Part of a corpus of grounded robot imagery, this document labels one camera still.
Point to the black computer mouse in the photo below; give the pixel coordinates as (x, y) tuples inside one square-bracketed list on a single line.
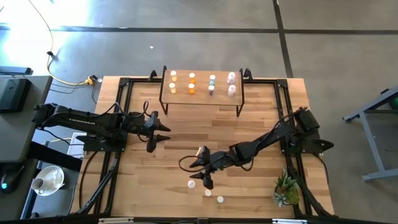
[(9, 180)]

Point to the clear wide pill bottle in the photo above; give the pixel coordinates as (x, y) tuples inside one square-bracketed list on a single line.
[(231, 90), (191, 184), (231, 77)]

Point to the grey metal table frame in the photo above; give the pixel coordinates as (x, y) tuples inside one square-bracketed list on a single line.
[(373, 149)]

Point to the green round object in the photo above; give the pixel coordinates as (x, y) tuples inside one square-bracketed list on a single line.
[(395, 102)]

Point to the white paper sheet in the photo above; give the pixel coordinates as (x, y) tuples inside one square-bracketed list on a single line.
[(76, 144)]

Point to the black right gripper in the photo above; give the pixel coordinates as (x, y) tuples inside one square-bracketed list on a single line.
[(214, 160)]

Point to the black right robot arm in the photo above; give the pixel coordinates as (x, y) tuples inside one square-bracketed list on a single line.
[(264, 140)]

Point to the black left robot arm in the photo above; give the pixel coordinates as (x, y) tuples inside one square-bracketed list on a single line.
[(81, 121)]

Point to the black metal table frame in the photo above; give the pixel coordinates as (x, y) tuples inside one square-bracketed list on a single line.
[(124, 82)]

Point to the dark flat device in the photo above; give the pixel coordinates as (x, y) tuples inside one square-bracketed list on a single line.
[(15, 70)]

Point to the grey desk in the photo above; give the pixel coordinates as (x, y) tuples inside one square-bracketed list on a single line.
[(34, 124)]

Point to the wooden shelf with black legs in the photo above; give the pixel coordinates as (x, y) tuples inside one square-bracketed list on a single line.
[(202, 99)]

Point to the potted green succulent plant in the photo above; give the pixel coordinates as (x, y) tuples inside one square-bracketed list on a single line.
[(286, 189)]

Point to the black box device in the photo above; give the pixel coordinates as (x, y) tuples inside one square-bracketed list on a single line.
[(12, 95)]

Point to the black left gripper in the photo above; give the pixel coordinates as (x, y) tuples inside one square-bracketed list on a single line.
[(146, 127)]

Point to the black flat bar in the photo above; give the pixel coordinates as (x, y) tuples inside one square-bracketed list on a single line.
[(53, 155)]

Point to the silver metal bracket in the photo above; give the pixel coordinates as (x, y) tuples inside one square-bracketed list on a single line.
[(289, 221), (115, 220)]

